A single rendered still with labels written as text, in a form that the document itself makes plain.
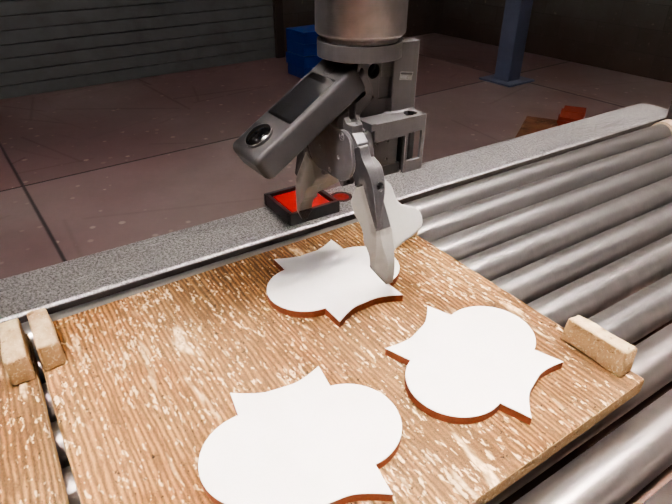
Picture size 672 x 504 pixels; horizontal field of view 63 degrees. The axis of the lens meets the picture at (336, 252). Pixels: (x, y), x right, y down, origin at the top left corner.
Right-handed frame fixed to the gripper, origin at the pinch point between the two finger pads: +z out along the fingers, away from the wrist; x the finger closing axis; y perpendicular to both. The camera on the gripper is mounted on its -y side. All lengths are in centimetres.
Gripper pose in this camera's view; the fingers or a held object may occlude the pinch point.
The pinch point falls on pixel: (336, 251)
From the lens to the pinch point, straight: 54.3
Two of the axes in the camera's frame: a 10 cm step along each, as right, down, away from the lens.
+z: -0.1, 8.5, 5.2
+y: 8.3, -2.8, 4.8
